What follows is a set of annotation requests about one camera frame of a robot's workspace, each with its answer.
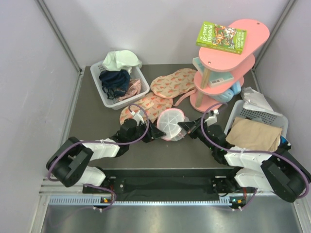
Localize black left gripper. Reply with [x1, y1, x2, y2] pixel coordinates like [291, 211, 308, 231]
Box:
[127, 119, 166, 144]

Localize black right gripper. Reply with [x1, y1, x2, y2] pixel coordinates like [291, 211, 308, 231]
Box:
[178, 117, 216, 151]

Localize white mesh pink-trim laundry bag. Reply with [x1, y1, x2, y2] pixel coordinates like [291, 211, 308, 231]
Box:
[157, 108, 189, 141]

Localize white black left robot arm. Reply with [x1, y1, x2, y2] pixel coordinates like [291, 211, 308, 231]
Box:
[46, 119, 166, 193]

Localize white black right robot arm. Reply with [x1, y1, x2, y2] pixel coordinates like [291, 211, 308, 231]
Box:
[178, 117, 311, 202]

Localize peach patterned eye mask lower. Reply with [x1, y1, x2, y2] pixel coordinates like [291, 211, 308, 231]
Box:
[119, 93, 173, 125]

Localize peach patterned eye mask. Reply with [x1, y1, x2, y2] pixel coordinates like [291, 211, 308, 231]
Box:
[119, 93, 173, 125]
[150, 68, 197, 99]

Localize peach patterned eye mask upper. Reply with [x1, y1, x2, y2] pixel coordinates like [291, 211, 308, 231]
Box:
[150, 68, 197, 99]

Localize white plastic basket right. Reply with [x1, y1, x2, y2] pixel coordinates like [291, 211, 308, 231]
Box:
[224, 100, 289, 138]

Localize white plastic basket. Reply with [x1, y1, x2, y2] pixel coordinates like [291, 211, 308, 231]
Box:
[224, 100, 289, 138]
[90, 61, 150, 110]

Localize pink lace garment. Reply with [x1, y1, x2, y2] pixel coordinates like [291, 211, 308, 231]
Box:
[119, 79, 141, 101]

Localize light blue book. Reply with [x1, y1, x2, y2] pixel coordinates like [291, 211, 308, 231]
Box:
[192, 57, 234, 88]

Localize beige folded garment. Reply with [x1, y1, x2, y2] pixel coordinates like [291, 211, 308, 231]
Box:
[226, 117, 282, 152]

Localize light blue headphones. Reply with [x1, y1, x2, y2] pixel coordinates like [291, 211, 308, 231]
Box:
[210, 81, 241, 103]

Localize pink three-tier wooden shelf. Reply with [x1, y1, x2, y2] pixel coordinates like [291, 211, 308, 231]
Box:
[190, 19, 270, 112]

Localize navy lace garment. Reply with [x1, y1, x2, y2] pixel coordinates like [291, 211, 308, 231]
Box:
[99, 69, 130, 100]

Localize white plastic basket left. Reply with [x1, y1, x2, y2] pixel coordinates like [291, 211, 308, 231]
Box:
[90, 61, 150, 110]

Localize green treehouse book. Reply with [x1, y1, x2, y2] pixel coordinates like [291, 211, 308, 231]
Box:
[196, 22, 247, 54]

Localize black blue garment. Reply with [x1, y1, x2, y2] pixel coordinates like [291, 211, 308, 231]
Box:
[278, 135, 292, 150]

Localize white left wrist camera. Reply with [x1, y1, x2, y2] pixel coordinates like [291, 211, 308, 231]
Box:
[131, 110, 145, 126]

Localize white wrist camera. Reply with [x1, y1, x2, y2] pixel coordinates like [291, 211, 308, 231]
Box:
[131, 110, 145, 126]
[205, 109, 219, 126]

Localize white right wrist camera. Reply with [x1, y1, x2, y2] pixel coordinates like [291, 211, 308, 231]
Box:
[205, 109, 219, 126]

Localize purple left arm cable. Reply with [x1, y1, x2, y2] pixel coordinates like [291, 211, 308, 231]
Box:
[46, 103, 150, 209]

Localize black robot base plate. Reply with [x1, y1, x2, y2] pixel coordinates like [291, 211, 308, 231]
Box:
[78, 167, 253, 202]

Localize grey slotted cable duct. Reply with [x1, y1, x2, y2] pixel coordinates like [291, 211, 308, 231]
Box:
[49, 196, 245, 206]

